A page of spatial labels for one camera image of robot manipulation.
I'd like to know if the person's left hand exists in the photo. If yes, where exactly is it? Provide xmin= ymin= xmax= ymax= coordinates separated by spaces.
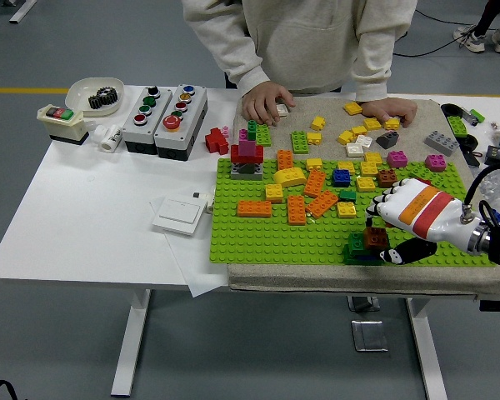
xmin=361 ymin=98 xmax=418 ymax=128

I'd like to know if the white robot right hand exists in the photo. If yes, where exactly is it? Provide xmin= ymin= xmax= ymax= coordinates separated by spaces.
xmin=365 ymin=177 xmax=487 ymax=267

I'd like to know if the person's right hand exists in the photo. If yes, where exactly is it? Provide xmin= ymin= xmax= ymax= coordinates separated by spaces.
xmin=241 ymin=82 xmax=297 ymax=127

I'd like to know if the lime green long brick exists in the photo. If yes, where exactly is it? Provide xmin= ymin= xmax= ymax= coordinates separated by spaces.
xmin=447 ymin=115 xmax=470 ymax=138
xmin=407 ymin=162 xmax=458 ymax=195
xmin=254 ymin=124 xmax=273 ymax=148
xmin=290 ymin=130 xmax=312 ymax=155

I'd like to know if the brown square brick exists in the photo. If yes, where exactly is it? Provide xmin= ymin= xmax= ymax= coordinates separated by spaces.
xmin=377 ymin=168 xmax=398 ymax=188
xmin=363 ymin=227 xmax=390 ymax=252

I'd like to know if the light grey long brick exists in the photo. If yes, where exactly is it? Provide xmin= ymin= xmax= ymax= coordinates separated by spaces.
xmin=423 ymin=130 xmax=461 ymax=158

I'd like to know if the dark green long brick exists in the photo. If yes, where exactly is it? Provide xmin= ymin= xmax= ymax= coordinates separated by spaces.
xmin=342 ymin=244 xmax=385 ymax=266
xmin=347 ymin=231 xmax=391 ymax=256

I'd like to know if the dark grey sloped brick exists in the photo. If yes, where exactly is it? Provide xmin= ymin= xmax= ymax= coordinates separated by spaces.
xmin=377 ymin=131 xmax=400 ymax=150

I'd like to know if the pink square brick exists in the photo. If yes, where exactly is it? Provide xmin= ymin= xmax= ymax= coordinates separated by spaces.
xmin=423 ymin=153 xmax=448 ymax=173
xmin=386 ymin=150 xmax=409 ymax=168

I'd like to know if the multicolour brick tower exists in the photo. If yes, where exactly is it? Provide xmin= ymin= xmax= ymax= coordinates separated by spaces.
xmin=229 ymin=119 xmax=266 ymax=181

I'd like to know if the orange long brick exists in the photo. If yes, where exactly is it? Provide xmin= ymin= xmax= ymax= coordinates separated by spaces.
xmin=305 ymin=190 xmax=340 ymax=219
xmin=302 ymin=169 xmax=327 ymax=198
xmin=276 ymin=149 xmax=296 ymax=172
xmin=286 ymin=194 xmax=308 ymax=226
xmin=236 ymin=199 xmax=273 ymax=218

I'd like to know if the red cross-shaped brick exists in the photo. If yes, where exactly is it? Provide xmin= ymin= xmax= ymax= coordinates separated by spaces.
xmin=203 ymin=127 xmax=231 ymax=155

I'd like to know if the yellow curved brick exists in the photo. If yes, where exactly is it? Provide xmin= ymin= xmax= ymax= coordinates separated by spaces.
xmin=272 ymin=167 xmax=308 ymax=188

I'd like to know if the grey-brown foam mat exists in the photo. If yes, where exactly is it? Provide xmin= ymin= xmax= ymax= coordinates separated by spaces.
xmin=227 ymin=95 xmax=500 ymax=297

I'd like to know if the clear bag of screws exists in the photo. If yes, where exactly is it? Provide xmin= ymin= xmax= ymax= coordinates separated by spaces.
xmin=478 ymin=168 xmax=500 ymax=205

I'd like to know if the silver tool green tip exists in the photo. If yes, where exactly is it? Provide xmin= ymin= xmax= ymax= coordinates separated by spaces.
xmin=460 ymin=107 xmax=487 ymax=126

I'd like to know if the grey emergency stop box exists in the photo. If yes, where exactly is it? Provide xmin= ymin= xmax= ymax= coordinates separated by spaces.
xmin=153 ymin=84 xmax=209 ymax=162

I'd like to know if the background person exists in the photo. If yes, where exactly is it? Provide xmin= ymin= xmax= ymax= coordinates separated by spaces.
xmin=452 ymin=0 xmax=500 ymax=55

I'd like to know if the grey four-button control box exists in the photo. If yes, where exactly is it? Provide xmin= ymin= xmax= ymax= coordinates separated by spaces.
xmin=121 ymin=86 xmax=174 ymax=156

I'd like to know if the metal floor plate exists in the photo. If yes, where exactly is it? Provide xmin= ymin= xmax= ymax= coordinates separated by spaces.
xmin=350 ymin=319 xmax=389 ymax=353

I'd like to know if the lime green studded baseplate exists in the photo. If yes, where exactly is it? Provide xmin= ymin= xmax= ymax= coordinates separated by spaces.
xmin=209 ymin=157 xmax=500 ymax=266

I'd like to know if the white table leg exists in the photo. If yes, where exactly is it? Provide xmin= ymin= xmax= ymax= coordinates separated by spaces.
xmin=110 ymin=289 xmax=153 ymax=397
xmin=403 ymin=297 xmax=449 ymax=400

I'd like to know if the white pipe fitting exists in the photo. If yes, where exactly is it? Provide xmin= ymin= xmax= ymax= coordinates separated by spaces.
xmin=92 ymin=123 xmax=124 ymax=153

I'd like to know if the black metal gear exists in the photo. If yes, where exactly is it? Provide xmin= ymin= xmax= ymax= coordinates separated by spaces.
xmin=87 ymin=86 xmax=120 ymax=110

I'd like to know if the white paper sheet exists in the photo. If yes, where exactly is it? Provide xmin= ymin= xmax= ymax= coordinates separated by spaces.
xmin=148 ymin=195 xmax=230 ymax=299

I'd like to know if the white plastic bowl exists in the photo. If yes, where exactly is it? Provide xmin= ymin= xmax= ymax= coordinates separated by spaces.
xmin=64 ymin=77 xmax=126 ymax=118

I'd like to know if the white table foot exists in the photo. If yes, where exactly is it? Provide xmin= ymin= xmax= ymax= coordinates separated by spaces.
xmin=2 ymin=0 xmax=38 ymax=24

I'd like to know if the black floor cable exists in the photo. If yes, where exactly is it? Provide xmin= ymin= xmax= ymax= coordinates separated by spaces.
xmin=393 ymin=7 xmax=463 ymax=58

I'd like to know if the metal table bracket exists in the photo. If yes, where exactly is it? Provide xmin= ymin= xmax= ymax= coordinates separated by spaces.
xmin=347 ymin=295 xmax=383 ymax=313

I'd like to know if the white wall switch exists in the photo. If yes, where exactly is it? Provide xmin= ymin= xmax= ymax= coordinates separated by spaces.
xmin=152 ymin=197 xmax=208 ymax=238

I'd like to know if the cream red-green switch box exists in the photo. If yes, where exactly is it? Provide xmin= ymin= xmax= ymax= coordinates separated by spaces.
xmin=36 ymin=103 xmax=91 ymax=146

